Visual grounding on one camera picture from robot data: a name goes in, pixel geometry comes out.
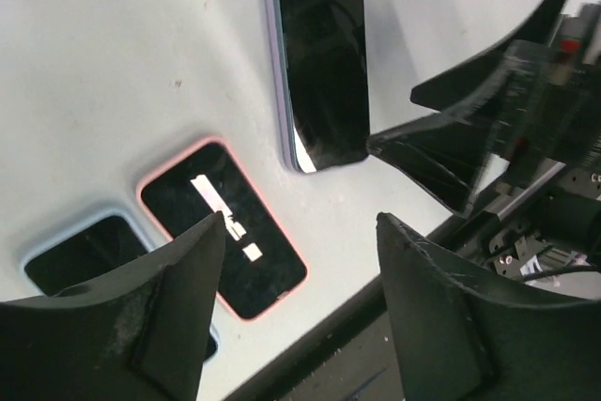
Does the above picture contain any blue phone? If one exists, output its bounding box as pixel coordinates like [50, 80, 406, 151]
[23, 214, 218, 360]

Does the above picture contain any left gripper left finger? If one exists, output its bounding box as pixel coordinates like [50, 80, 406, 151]
[1, 212, 225, 400]

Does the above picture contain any pink phone case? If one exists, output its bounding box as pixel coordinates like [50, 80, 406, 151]
[134, 136, 309, 324]

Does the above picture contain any light blue phone case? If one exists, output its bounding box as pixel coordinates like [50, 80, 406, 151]
[18, 206, 222, 364]

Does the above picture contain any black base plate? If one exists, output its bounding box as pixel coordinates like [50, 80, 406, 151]
[220, 203, 601, 401]

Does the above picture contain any lavender phone case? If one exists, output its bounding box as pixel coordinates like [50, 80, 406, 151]
[266, 0, 331, 174]

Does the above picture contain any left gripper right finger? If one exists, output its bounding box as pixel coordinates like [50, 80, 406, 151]
[377, 213, 600, 400]

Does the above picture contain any black phone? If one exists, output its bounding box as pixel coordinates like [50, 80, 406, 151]
[281, 0, 370, 168]

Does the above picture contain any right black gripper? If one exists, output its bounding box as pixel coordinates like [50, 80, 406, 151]
[365, 0, 601, 252]

